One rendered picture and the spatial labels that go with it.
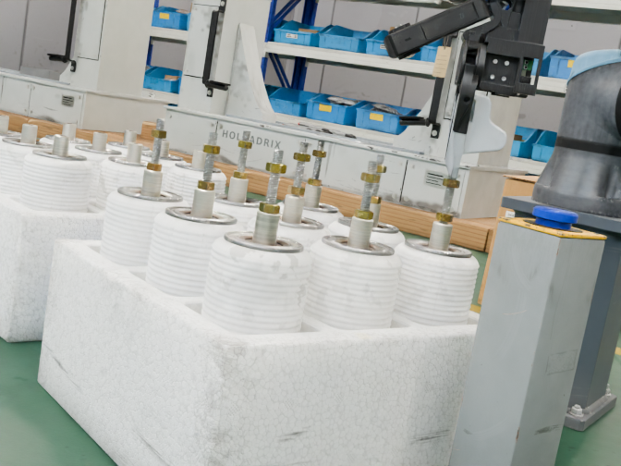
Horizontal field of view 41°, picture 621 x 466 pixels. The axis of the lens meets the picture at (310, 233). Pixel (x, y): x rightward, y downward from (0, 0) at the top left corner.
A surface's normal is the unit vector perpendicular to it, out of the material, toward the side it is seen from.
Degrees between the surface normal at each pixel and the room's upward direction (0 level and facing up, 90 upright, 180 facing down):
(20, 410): 0
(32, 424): 0
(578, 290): 90
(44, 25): 90
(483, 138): 91
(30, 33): 90
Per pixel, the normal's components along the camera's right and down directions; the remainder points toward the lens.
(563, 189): -0.62, -0.30
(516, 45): -0.11, 0.14
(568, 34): -0.56, 0.04
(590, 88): -0.77, -0.10
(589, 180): -0.27, -0.21
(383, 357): 0.60, 0.22
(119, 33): 0.81, 0.22
